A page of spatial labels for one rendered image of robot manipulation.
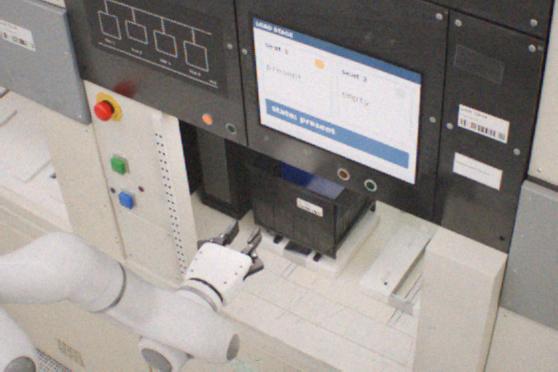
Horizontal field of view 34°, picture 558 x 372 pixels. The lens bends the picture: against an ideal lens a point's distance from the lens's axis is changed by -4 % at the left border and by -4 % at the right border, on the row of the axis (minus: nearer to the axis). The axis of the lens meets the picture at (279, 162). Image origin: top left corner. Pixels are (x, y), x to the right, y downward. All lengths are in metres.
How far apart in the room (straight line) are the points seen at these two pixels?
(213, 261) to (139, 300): 0.29
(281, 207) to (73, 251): 0.81
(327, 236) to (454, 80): 0.79
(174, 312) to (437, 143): 0.48
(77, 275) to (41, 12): 0.65
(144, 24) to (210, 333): 0.52
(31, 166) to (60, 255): 1.22
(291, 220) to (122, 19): 0.64
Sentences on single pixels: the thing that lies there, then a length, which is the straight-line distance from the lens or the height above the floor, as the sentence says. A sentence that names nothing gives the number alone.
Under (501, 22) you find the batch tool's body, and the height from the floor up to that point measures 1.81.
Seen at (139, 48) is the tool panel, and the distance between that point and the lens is 1.63.
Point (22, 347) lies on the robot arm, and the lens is 1.23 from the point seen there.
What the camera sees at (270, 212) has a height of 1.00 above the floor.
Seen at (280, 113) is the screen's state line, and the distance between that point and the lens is 1.50.
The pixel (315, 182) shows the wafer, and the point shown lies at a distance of 2.06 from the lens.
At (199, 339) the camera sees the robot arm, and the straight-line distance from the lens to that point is 1.49.
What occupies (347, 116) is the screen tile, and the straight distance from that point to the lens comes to 1.42.
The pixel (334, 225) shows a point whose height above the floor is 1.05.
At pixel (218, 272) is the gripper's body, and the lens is 1.66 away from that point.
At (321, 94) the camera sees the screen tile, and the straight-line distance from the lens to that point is 1.42.
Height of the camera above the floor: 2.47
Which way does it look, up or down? 43 degrees down
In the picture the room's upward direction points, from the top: 4 degrees counter-clockwise
